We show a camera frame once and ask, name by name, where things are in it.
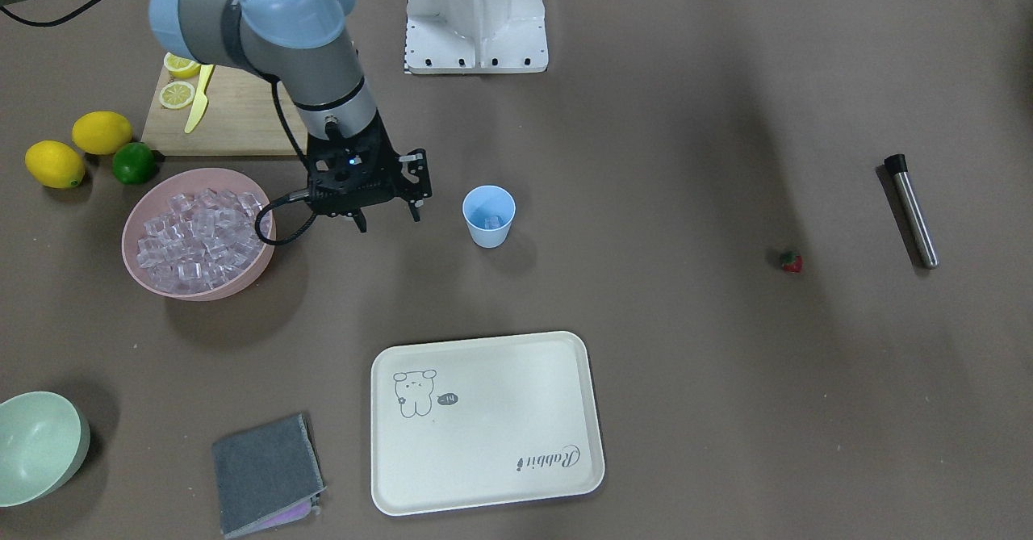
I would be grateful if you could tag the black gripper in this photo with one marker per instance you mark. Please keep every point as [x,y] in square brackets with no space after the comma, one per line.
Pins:
[388,153]

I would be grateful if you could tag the light blue plastic cup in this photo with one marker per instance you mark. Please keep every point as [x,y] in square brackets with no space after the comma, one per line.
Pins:
[481,202]

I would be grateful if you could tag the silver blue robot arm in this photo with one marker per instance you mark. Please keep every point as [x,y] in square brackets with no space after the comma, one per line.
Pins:
[304,46]

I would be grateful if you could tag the clear ice cubes pile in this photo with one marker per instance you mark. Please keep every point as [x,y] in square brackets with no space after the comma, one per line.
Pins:
[200,243]

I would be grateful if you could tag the wooden cutting board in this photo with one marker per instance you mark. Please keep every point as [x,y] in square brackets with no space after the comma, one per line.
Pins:
[240,120]

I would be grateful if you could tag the pink bowl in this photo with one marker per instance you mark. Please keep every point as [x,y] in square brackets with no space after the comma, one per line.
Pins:
[189,182]

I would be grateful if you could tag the yellow plastic knife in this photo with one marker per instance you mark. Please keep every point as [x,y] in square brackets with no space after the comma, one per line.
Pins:
[200,101]

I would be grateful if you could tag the cream rabbit tray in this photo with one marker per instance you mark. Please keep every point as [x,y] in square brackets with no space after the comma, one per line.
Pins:
[474,422]

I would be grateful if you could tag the lemon slice near knife tip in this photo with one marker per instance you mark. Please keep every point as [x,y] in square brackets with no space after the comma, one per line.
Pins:
[176,95]

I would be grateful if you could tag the green lime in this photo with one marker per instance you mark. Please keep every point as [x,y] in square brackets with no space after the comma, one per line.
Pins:
[134,163]

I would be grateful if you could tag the grey folded cloth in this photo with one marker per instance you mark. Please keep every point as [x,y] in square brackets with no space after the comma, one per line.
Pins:
[266,476]

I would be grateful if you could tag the yellow lemon nearer board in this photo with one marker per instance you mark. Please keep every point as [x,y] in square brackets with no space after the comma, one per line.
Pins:
[102,132]

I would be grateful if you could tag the yellow lemon farther out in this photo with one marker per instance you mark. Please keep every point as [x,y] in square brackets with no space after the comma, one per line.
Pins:
[54,164]

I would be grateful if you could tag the light green bowl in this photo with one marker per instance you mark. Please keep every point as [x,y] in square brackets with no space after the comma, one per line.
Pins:
[44,441]

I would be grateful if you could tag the red strawberry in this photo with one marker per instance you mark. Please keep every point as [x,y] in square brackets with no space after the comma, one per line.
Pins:
[791,261]

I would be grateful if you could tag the steel muddler black tip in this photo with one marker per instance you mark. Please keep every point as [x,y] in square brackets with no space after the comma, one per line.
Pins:
[897,168]

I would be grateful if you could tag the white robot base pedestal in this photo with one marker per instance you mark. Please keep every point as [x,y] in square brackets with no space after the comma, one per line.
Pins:
[476,37]

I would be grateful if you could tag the lemon slice near knife handle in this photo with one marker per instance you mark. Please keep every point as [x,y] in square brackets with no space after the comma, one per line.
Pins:
[181,68]

